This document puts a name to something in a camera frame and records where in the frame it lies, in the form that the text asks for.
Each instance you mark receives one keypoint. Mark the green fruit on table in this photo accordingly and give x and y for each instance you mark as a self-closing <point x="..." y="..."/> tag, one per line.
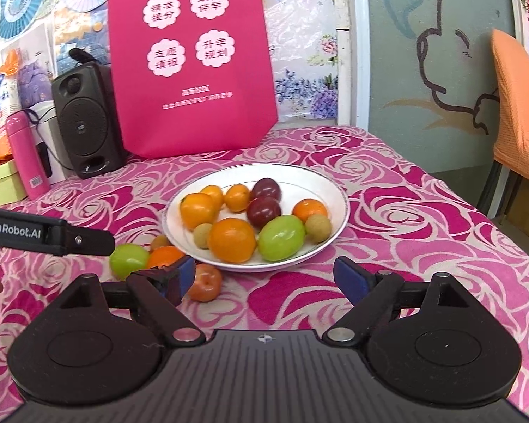
<point x="126" y="259"/>

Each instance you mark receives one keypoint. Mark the orange in plate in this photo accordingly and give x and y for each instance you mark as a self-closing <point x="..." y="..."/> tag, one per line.
<point x="309" y="207"/>
<point x="196" y="209"/>

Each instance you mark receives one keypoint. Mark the blue paper fan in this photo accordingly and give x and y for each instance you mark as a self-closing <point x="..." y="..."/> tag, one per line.
<point x="22" y="0"/>

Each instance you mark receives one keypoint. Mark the pink rose tablecloth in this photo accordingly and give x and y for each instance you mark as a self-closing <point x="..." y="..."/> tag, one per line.
<point x="402" y="219"/>

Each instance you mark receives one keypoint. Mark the tan longan right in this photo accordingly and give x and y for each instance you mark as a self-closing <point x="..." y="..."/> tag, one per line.
<point x="318" y="228"/>

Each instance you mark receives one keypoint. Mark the white round plate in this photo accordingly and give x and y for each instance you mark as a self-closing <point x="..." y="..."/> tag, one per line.
<point x="296" y="183"/>

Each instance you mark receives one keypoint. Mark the large front orange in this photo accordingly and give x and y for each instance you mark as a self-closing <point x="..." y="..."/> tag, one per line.
<point x="232" y="240"/>

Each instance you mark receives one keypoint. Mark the pink thermos bottle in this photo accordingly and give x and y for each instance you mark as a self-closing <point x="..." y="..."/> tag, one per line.
<point x="25" y="155"/>

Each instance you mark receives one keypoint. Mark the pale green box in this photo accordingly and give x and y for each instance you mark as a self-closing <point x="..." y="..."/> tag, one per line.
<point x="11" y="186"/>

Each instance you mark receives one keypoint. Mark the orange right in plate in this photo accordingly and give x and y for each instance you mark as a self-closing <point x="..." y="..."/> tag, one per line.
<point x="309" y="207"/>

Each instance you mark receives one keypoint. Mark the white device box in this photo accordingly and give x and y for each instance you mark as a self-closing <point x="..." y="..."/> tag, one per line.
<point x="49" y="143"/>

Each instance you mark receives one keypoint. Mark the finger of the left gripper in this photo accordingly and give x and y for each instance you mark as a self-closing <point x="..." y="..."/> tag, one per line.
<point x="87" y="241"/>

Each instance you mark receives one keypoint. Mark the black speaker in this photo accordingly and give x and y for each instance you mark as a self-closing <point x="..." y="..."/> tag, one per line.
<point x="87" y="117"/>

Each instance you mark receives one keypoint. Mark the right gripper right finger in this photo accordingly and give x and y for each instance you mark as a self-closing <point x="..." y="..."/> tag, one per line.
<point x="377" y="300"/>

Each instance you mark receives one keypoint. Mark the orange fabric chair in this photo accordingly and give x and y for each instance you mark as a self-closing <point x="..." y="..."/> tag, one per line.
<point x="511" y="148"/>

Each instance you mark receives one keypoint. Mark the orange snack bag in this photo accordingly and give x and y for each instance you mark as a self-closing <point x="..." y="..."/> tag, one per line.
<point x="9" y="99"/>

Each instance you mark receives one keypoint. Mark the green fruit in plate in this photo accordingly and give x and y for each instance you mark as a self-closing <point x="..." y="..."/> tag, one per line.
<point x="281" y="238"/>

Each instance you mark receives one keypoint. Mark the small orange on table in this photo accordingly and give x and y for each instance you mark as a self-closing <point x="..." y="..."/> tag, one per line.
<point x="164" y="256"/>

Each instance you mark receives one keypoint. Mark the dark red plum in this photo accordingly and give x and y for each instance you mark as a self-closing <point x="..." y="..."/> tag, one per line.
<point x="260" y="211"/>
<point x="266" y="188"/>

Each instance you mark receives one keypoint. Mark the tan longan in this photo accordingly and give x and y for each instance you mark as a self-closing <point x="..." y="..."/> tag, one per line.
<point x="318" y="228"/>
<point x="201" y="235"/>

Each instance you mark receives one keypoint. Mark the small orange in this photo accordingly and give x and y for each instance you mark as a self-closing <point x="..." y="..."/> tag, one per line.
<point x="164" y="256"/>
<point x="237" y="198"/>

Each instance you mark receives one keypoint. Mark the tan longan left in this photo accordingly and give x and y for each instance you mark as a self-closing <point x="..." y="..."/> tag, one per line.
<point x="201" y="235"/>

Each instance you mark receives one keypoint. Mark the small orange back plate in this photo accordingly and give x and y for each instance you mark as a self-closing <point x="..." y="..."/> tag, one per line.
<point x="215" y="193"/>

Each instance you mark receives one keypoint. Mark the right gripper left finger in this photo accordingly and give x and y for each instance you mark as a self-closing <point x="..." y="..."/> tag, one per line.
<point x="153" y="295"/>

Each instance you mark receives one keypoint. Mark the red-orange persimmon on table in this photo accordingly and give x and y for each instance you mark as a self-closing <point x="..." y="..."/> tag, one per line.
<point x="207" y="284"/>

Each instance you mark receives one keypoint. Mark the pink tote bag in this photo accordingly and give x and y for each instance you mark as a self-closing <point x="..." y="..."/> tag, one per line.
<point x="191" y="76"/>

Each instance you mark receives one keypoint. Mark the orange left in plate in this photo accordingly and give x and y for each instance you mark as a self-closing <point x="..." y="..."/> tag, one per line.
<point x="196" y="209"/>

